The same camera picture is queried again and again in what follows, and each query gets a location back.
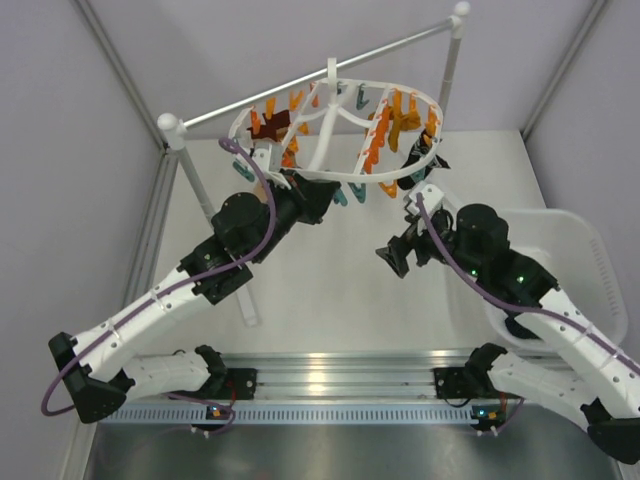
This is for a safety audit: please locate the white metal drying rack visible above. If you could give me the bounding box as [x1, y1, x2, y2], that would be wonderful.
[156, 0, 474, 327]

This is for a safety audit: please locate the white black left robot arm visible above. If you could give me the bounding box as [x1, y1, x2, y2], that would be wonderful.
[48, 170, 340, 424]

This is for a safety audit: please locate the black white patterned sock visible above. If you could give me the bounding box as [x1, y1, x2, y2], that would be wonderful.
[397, 129, 450, 191]

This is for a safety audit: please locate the slotted grey cable duct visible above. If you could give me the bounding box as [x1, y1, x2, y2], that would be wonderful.
[102, 404, 589, 427]

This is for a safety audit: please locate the white plastic basket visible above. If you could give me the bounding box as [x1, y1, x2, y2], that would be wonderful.
[498, 209, 629, 346]

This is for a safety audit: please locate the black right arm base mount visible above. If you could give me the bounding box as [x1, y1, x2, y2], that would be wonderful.
[433, 343, 507, 400]

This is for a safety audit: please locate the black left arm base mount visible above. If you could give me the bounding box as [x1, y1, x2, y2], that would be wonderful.
[195, 345, 258, 400]

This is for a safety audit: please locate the teal back clothes peg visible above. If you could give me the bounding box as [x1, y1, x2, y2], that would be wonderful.
[355, 83, 370, 111]

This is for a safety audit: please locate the maroon striped sock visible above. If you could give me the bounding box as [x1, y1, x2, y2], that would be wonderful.
[247, 110, 291, 142]

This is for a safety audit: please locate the teal front clothes peg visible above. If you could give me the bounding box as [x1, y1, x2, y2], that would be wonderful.
[333, 187, 348, 207]

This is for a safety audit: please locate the teal clothes peg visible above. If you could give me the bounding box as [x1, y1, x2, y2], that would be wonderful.
[355, 83, 370, 111]
[348, 183, 367, 204]
[333, 187, 348, 207]
[232, 160, 256, 182]

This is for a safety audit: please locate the white round sock hanger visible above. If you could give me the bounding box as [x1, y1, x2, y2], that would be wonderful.
[228, 60, 444, 190]

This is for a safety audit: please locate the teal right clothes peg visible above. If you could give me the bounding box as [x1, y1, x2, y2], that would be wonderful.
[348, 183, 367, 204]

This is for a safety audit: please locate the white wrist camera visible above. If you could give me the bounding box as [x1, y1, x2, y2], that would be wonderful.
[251, 140, 284, 172]
[404, 181, 445, 216]

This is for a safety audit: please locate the mustard yellow sock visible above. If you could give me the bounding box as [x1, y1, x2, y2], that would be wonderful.
[388, 90, 422, 153]

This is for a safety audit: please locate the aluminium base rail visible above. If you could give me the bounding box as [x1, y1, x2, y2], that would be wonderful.
[223, 349, 471, 402]

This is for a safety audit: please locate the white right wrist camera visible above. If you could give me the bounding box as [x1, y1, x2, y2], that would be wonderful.
[404, 181, 445, 216]

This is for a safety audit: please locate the teal left clothes peg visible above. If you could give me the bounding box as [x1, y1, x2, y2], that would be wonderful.
[232, 160, 256, 182]

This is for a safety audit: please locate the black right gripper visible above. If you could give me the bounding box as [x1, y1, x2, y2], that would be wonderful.
[376, 208, 484, 278]

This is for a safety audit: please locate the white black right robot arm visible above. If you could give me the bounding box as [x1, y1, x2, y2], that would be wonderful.
[376, 204, 639, 465]

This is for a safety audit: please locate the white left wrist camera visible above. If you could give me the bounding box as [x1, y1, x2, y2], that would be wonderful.
[251, 140, 284, 172]

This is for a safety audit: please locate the orange inner peg row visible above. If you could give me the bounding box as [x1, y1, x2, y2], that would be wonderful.
[363, 100, 392, 174]

